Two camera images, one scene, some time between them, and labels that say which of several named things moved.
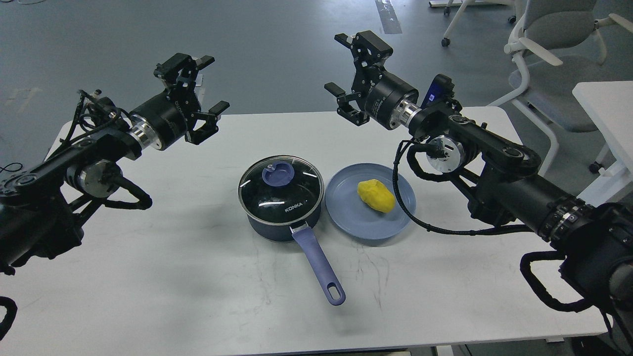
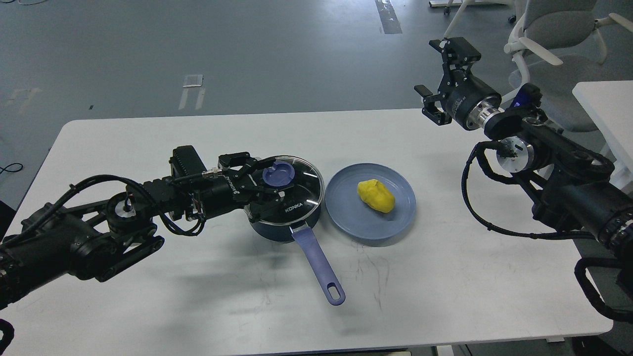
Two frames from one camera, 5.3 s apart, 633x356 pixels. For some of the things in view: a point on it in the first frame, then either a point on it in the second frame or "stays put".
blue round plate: x=350 y=214 stays put
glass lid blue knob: x=278 y=173 stays put
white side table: x=609 y=106 stays put
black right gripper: x=391 y=99 -> x=470 y=102
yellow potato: x=375 y=194 stays put
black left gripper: x=160 y=121 -> x=225 y=189
